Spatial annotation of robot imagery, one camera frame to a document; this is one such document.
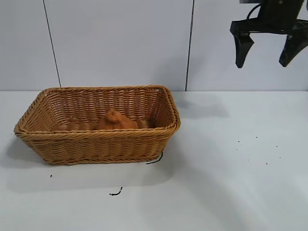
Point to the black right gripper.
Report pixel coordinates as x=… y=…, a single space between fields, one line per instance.
x=276 y=16

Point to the orange knobbed citrus fruit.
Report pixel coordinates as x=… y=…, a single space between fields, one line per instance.
x=115 y=122

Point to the brown woven wicker basket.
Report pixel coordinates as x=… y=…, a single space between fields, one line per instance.
x=96 y=144

